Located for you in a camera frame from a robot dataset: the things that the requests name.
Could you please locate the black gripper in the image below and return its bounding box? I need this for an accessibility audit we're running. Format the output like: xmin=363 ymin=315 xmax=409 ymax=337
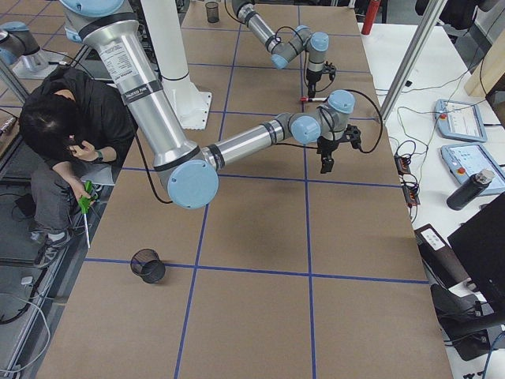
xmin=305 ymin=60 xmax=336 ymax=98
xmin=316 ymin=124 xmax=361 ymax=174

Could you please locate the white marker red cap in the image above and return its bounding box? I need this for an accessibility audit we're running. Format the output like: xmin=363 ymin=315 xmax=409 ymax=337
xmin=300 ymin=96 xmax=326 ymax=103

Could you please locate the red bottle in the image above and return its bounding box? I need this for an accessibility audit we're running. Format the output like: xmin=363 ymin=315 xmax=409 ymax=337
xmin=361 ymin=0 xmax=381 ymax=36

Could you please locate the blue tape line crosswise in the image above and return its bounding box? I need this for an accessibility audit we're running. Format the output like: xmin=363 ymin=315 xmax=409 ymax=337
xmin=84 ymin=257 xmax=429 ymax=285

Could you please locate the brown paper table cover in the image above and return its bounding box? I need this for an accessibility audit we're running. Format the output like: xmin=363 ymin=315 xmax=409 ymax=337
xmin=37 ymin=5 xmax=451 ymax=378

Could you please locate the blue tape line lengthwise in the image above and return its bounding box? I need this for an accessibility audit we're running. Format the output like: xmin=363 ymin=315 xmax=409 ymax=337
xmin=297 ymin=6 xmax=319 ymax=379

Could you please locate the black mesh cup far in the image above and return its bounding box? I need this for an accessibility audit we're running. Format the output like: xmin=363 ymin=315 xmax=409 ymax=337
xmin=205 ymin=1 xmax=219 ymax=24

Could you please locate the black mesh cup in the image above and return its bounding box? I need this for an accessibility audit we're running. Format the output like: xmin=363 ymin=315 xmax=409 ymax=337
xmin=130 ymin=249 xmax=166 ymax=284
xmin=205 ymin=1 xmax=219 ymax=24

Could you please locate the teach pendant near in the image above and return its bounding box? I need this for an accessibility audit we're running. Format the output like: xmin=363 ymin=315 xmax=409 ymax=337
xmin=440 ymin=142 xmax=504 ymax=196

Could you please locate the teach pendant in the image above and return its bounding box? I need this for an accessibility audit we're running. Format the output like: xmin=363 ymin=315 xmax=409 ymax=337
xmin=440 ymin=142 xmax=504 ymax=196
xmin=434 ymin=99 xmax=488 ymax=142

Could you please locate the teach pendant far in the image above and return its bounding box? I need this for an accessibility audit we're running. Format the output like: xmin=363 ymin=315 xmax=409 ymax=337
xmin=434 ymin=99 xmax=488 ymax=142

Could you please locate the black water bottle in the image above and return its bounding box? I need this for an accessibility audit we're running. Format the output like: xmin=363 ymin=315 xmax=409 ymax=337
xmin=446 ymin=169 xmax=495 ymax=211

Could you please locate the black monitor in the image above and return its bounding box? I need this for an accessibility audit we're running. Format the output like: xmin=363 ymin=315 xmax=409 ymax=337
xmin=448 ymin=194 xmax=504 ymax=311

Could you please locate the black mesh cup near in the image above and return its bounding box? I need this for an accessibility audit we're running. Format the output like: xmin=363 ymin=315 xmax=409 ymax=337
xmin=130 ymin=249 xmax=166 ymax=284

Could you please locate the person in black jacket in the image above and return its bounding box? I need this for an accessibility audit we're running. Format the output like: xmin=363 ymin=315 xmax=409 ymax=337
xmin=19 ymin=66 xmax=135 ymax=268

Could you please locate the aluminium frame post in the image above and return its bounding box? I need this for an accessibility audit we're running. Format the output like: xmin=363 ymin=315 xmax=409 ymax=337
xmin=381 ymin=0 xmax=447 ymax=122

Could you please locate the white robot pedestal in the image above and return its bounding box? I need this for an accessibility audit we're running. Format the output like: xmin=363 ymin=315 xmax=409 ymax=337
xmin=141 ymin=0 xmax=212 ymax=130

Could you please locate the green handled tool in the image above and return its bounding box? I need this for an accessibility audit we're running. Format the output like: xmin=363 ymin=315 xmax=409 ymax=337
xmin=77 ymin=180 xmax=99 ymax=249

